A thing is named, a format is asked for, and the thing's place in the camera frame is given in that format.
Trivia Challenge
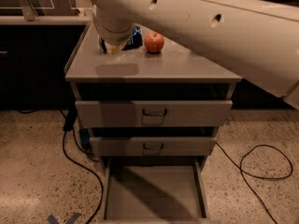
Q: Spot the blue pepsi can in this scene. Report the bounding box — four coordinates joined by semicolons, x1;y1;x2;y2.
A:
99;25;144;53

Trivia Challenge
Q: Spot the blue power adapter box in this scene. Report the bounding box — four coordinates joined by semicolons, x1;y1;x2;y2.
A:
79;129;90;147

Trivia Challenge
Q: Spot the black cable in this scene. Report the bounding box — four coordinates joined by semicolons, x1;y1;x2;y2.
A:
216;142;294;224
15;107;105;224

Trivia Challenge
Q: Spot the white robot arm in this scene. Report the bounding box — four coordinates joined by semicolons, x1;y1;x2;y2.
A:
91;0;299;108

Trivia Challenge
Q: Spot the middle grey drawer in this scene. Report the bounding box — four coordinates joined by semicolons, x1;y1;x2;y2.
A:
90;137;216;157

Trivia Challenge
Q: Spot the black cable on right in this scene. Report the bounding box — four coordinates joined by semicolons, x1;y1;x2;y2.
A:
216;142;294;224

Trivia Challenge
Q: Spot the red apple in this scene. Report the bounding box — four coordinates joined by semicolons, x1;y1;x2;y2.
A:
144;32;164;53

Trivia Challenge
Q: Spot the bottom grey drawer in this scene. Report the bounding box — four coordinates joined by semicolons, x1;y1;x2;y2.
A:
100;161;220;224

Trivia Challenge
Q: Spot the grey drawer cabinet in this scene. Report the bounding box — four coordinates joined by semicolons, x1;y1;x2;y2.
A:
64;8;246;173

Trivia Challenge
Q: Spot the grey drawer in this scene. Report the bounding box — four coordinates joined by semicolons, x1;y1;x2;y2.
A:
76;101;233;128
100;161;220;224
90;137;216;157

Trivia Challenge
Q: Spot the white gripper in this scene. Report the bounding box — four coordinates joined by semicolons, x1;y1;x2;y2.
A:
93;6;135;55

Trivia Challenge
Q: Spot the top grey drawer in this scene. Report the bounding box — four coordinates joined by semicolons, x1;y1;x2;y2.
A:
76;101;233;128

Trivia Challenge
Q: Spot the black cable on left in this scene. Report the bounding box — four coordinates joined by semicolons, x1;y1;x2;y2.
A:
15;107;105;224

